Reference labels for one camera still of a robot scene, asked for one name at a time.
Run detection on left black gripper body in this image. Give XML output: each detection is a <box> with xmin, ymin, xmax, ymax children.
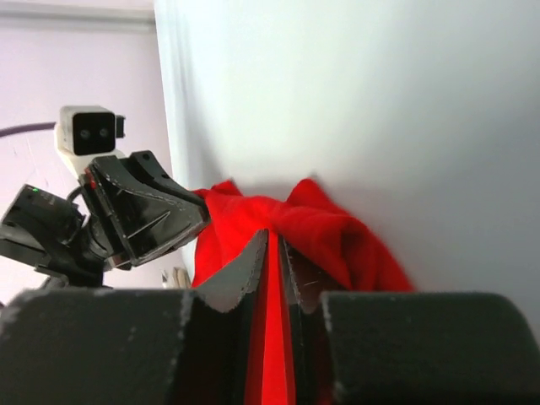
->
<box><xmin>1</xmin><ymin>184</ymin><xmax>110</xmax><ymax>287</ymax></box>

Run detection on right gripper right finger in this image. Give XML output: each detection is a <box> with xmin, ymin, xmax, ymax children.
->
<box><xmin>278</xmin><ymin>240</ymin><xmax>539</xmax><ymax>404</ymax></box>

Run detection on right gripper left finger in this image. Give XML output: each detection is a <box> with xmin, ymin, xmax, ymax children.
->
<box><xmin>1</xmin><ymin>231</ymin><xmax>268</xmax><ymax>404</ymax></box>

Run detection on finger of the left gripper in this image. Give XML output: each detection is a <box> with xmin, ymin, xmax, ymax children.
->
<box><xmin>84</xmin><ymin>156</ymin><xmax>210</xmax><ymax>270</ymax></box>
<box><xmin>123</xmin><ymin>150</ymin><xmax>198</xmax><ymax>198</ymax></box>

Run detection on red t shirt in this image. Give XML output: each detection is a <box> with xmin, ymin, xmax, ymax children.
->
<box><xmin>193</xmin><ymin>178</ymin><xmax>413</xmax><ymax>404</ymax></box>

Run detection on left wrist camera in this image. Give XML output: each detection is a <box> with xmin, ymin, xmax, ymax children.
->
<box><xmin>54</xmin><ymin>105</ymin><xmax>125</xmax><ymax>179</ymax></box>

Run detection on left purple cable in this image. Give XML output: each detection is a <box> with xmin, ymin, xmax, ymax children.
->
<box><xmin>0</xmin><ymin>121</ymin><xmax>58</xmax><ymax>140</ymax></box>

